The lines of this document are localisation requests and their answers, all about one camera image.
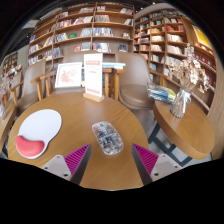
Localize small distant wooden bookshelf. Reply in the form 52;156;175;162
1;51;19;78

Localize glass vase with dried flowers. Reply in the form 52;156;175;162
0;74;13;121
168;43;210;119

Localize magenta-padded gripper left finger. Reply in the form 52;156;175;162
41;143;92;186

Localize white framed floral picture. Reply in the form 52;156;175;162
54;61;83;89

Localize white mouse pad, red rest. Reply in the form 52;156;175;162
15;108;63;160

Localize stack of colourful books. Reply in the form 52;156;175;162
147;82;177;104

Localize transparent computer mouse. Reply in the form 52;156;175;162
91;120;125;156

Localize angled wooden bookshelf with books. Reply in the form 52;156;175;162
133;8;218;113

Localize white sign on wooden base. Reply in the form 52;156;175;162
82;53;105;103

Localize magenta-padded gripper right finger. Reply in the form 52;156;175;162
131;143;183;186

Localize beige chair with wooden arms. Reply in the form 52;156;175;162
30;51;122;102

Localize blue books on armrest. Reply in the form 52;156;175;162
102;61;127;70

